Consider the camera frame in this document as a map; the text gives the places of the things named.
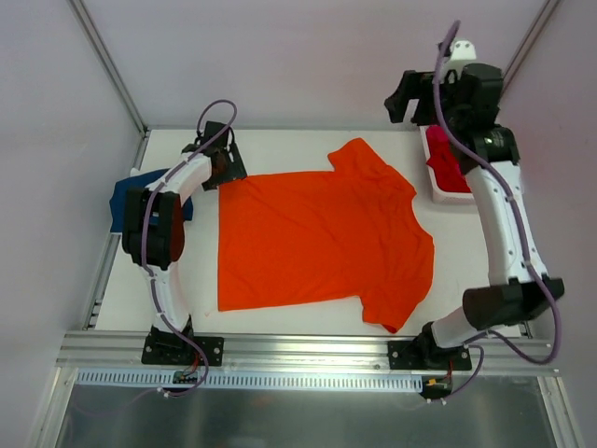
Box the pink t shirt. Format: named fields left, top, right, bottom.
left=425, top=125, right=450, bottom=153

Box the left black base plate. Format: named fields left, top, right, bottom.
left=141, top=332, right=225, bottom=367

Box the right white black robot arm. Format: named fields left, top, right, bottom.
left=384, top=63, right=564, bottom=370

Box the red t shirt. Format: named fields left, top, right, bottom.
left=426, top=150, right=470, bottom=193

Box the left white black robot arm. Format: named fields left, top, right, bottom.
left=121, top=121, right=247, bottom=364

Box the white slotted cable duct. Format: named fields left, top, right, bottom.
left=76, top=368, right=423, bottom=393

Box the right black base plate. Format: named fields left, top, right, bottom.
left=387, top=340, right=472, bottom=371

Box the white plastic basket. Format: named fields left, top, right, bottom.
left=420, top=125, right=474, bottom=205

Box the orange t shirt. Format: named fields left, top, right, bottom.
left=217, top=138, right=435, bottom=332

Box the aluminium mounting rail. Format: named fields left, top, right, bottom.
left=56, top=330, right=562, bottom=377

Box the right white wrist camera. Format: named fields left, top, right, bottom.
left=440, top=40, right=477, bottom=76

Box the folded blue t shirt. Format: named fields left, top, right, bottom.
left=120, top=168, right=168, bottom=234

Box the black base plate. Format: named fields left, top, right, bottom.
left=141, top=332, right=225, bottom=367
left=387, top=340, right=472, bottom=371

